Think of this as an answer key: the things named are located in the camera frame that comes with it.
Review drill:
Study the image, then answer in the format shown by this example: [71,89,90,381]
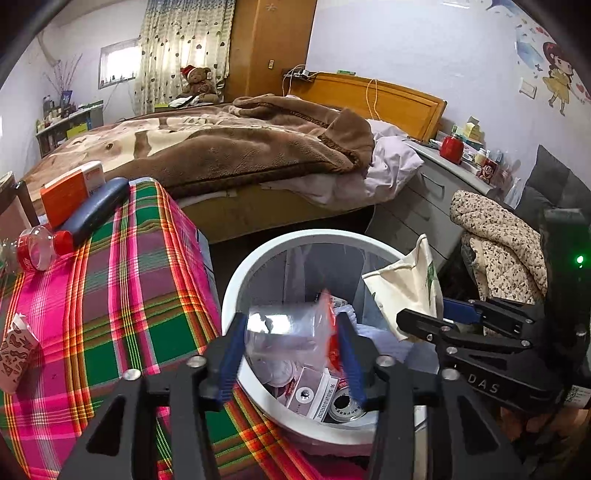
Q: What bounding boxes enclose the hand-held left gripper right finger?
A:
[336,311,532,480]

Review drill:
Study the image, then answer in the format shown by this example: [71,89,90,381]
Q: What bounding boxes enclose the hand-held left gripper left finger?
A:
[58,313,247,480]

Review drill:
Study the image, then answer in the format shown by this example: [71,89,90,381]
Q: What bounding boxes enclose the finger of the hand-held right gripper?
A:
[396,308,533,354]
[442,296,542,329]

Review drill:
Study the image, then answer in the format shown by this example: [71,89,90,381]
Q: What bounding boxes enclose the pink white small box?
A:
[288,367,337,418]

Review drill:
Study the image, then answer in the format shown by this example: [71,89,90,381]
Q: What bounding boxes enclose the cream cloth bag green print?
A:
[362,234,445,343]

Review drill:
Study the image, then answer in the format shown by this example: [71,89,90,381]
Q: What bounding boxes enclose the clear plastic red packet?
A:
[244,290,345,374]

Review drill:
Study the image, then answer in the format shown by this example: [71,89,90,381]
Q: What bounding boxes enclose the white plastic trash bin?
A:
[222,229,439,446]

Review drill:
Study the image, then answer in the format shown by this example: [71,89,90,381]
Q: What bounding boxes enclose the floral quilted jacket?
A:
[450,189,550,305]

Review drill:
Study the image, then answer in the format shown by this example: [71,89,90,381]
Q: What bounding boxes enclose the grey bedside drawer cabinet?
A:
[369,138,509,273]

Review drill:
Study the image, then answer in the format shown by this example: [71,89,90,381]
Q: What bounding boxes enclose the plaid pink green tablecloth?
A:
[0,180,324,480]

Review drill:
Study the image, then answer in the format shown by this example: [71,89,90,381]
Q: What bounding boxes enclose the grey cushion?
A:
[515,144,591,222]

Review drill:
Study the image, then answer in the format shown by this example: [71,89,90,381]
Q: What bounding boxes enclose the pale lilac bed sheet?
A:
[263,119,426,208]

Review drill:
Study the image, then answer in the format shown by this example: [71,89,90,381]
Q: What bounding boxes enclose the red mug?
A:
[438,134,464,162]

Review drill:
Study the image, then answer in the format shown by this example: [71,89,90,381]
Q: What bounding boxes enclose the pale green box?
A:
[455,117,485,141]

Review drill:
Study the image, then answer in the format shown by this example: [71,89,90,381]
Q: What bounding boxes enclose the dark blue case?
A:
[58,178,130,247]

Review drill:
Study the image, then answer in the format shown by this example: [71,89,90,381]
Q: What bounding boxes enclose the patterned white carton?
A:
[0,313,40,395]

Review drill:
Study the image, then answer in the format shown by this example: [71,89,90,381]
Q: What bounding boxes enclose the brown fleece blanket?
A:
[23,93,375,199]

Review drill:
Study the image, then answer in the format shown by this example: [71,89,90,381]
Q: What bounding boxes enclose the clear bottle red cap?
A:
[0,225,75,273]

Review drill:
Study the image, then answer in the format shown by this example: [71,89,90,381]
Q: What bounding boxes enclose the orange white box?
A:
[40,161,106,229]

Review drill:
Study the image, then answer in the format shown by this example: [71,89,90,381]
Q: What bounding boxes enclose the dark wooden chair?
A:
[0,172,40,232]

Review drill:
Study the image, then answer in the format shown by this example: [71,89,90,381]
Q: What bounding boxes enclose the brown teddy bear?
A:
[175,65,220,104]

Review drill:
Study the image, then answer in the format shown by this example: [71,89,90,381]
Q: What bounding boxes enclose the cluttered shelf desk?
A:
[36,100,105,158]

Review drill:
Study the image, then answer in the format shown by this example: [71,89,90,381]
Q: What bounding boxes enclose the wooden wardrobe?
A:
[224,0,317,103]

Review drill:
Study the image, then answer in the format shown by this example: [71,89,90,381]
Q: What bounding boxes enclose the small window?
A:
[98,39,141,89]

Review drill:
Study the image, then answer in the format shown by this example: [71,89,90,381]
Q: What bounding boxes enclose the dried branches in vase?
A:
[42,54,84,107]

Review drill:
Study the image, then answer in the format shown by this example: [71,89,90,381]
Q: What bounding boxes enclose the heart patterned curtain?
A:
[134,0,236,116]

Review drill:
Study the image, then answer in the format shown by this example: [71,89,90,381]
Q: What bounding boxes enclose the wooden bed frame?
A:
[178,71,448,245]

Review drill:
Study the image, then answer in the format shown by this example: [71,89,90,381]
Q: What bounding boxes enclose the cartoon girl wall sticker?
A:
[512,14,591,118]

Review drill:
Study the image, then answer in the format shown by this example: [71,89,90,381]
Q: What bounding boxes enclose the charger with cable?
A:
[281,65,319,84]

